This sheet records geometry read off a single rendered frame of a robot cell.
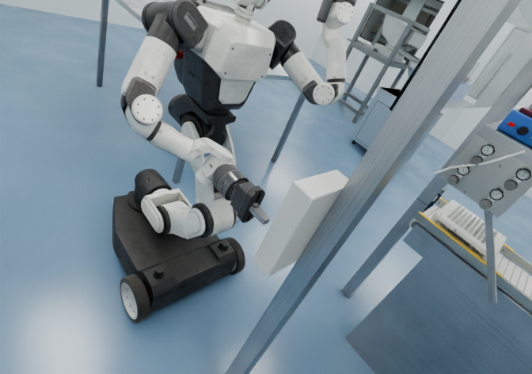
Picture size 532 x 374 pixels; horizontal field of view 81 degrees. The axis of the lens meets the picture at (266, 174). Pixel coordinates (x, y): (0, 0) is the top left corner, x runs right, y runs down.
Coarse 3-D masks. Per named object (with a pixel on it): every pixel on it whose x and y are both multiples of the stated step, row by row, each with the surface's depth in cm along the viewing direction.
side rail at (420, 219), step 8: (416, 216) 126; (424, 224) 125; (432, 224) 123; (432, 232) 123; (440, 232) 121; (448, 240) 120; (456, 248) 118; (464, 256) 116; (472, 256) 115; (472, 264) 115; (480, 264) 113; (496, 280) 110; (504, 280) 109; (504, 288) 109; (512, 288) 108; (520, 296) 106; (528, 296) 106; (528, 304) 105
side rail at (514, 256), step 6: (438, 204) 145; (444, 204) 144; (504, 246) 130; (504, 252) 130; (510, 252) 129; (510, 258) 129; (516, 258) 128; (522, 258) 126; (522, 264) 126; (528, 264) 125; (528, 270) 126
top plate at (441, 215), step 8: (440, 208) 128; (448, 208) 130; (440, 216) 122; (448, 224) 121; (456, 224) 121; (472, 224) 126; (456, 232) 119; (464, 232) 118; (480, 232) 123; (472, 240) 116; (480, 240) 118; (496, 240) 123; (504, 240) 125; (480, 248) 114; (496, 248) 117; (496, 256) 113
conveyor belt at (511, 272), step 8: (432, 208) 142; (432, 216) 135; (440, 240) 123; (504, 256) 130; (496, 264) 123; (504, 264) 125; (512, 264) 127; (480, 272) 115; (504, 272) 120; (512, 272) 122; (520, 272) 124; (512, 280) 117; (520, 280) 119; (528, 280) 121; (520, 288) 115; (528, 288) 117; (512, 296) 109
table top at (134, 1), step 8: (120, 0) 222; (128, 0) 229; (136, 0) 238; (144, 0) 247; (152, 0) 257; (160, 0) 267; (168, 0) 279; (128, 8) 216; (136, 8) 219; (136, 16) 211; (280, 64) 239; (272, 72) 214; (280, 72) 221; (288, 80) 225
